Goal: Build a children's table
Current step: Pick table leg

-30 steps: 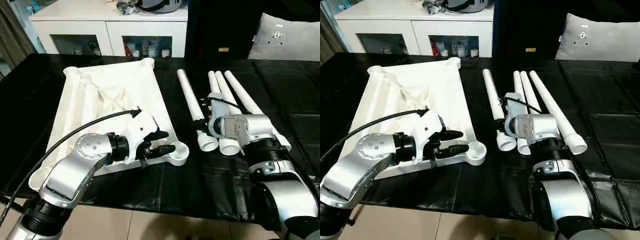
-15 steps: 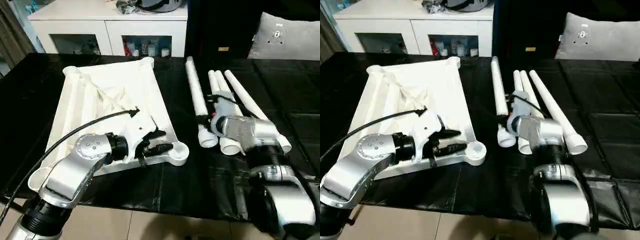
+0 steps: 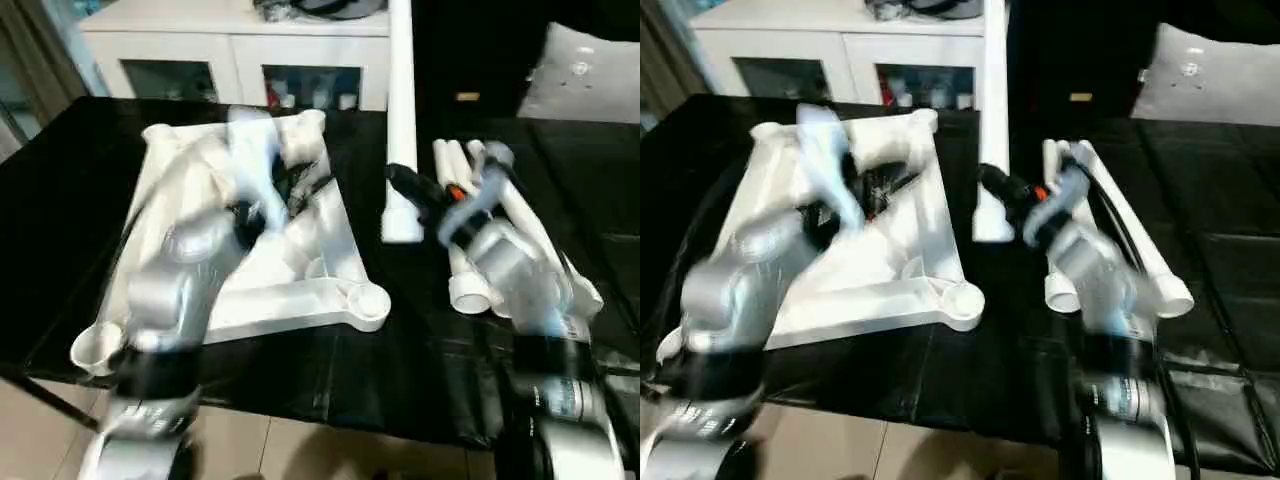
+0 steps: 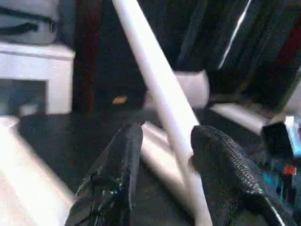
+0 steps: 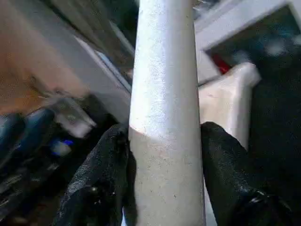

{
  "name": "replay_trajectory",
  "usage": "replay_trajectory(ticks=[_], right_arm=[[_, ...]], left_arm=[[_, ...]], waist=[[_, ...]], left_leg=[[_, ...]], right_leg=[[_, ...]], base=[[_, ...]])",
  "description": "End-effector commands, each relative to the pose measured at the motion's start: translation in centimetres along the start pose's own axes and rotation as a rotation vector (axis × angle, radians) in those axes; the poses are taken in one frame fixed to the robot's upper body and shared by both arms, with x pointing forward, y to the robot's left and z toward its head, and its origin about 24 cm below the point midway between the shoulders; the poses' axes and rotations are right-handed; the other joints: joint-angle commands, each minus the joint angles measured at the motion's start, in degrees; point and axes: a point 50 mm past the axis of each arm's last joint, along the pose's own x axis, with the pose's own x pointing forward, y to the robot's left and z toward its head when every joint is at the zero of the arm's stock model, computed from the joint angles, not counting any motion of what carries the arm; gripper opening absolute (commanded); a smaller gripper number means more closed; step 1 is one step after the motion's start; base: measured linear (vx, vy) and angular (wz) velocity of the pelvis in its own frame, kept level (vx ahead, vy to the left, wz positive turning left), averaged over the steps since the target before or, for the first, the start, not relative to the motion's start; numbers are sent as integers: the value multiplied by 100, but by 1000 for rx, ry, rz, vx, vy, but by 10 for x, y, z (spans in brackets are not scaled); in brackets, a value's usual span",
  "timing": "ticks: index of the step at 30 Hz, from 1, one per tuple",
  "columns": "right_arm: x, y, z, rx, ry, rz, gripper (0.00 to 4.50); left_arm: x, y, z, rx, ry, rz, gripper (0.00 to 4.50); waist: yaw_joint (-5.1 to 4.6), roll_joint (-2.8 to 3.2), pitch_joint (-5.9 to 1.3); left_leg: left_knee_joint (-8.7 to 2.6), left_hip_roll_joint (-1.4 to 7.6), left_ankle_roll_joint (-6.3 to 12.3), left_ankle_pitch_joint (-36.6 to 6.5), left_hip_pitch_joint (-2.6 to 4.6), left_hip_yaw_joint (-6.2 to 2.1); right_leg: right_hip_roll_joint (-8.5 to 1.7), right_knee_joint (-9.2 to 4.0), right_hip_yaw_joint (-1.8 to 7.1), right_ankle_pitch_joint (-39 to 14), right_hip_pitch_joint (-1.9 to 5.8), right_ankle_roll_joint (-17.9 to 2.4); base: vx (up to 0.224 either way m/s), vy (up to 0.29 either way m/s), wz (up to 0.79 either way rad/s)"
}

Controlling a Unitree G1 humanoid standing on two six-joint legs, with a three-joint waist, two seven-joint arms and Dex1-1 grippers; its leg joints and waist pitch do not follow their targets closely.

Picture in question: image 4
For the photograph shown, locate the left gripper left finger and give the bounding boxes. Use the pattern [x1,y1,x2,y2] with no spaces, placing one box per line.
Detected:
[64,123,144,226]

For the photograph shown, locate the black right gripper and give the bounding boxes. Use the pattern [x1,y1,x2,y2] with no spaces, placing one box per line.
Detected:
[261,121,301,201]

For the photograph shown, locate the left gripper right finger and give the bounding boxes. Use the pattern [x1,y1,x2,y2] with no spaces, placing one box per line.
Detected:
[190,125,301,226]

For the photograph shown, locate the black mat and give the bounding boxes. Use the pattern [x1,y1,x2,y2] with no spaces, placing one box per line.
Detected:
[18,103,301,226]

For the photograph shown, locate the white glass-door cabinet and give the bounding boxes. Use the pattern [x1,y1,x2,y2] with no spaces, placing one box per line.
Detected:
[0,42,76,116]

